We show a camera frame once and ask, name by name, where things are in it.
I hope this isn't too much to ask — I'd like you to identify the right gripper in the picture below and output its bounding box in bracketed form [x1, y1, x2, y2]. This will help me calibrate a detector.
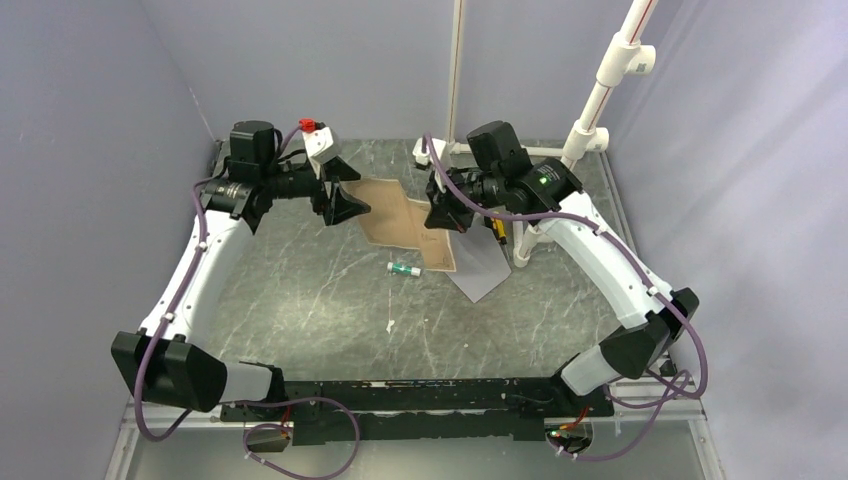
[424, 163, 503, 234]

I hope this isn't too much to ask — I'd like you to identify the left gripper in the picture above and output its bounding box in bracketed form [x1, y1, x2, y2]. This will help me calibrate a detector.
[262, 155, 371, 225]

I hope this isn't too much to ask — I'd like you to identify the tan lined letter paper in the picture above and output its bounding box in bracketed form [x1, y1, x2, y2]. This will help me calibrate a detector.
[342, 178, 456, 272]

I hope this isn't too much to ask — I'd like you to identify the grey envelope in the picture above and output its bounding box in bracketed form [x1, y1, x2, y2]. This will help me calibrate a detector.
[447, 225, 511, 303]

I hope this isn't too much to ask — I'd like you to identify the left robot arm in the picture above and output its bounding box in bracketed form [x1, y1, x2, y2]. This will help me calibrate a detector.
[111, 119, 371, 420]

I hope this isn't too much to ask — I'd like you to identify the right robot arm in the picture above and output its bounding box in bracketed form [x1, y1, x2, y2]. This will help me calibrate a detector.
[413, 120, 700, 415]

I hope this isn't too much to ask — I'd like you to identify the yellow black screwdriver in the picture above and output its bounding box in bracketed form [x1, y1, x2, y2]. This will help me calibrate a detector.
[489, 218, 510, 260]

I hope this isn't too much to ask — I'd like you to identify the green glue stick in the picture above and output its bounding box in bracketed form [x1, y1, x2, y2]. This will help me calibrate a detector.
[387, 262, 423, 278]

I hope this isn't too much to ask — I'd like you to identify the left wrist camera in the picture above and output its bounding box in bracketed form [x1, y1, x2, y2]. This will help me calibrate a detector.
[299, 118, 341, 179]

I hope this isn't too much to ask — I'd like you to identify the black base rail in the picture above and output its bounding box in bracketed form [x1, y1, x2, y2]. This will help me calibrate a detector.
[220, 377, 614, 446]

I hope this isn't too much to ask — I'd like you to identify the white PVC pipe frame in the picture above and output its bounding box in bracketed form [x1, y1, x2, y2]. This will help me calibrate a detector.
[442, 0, 658, 269]

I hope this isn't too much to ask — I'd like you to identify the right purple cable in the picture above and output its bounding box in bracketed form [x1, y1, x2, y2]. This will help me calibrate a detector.
[421, 132, 710, 464]

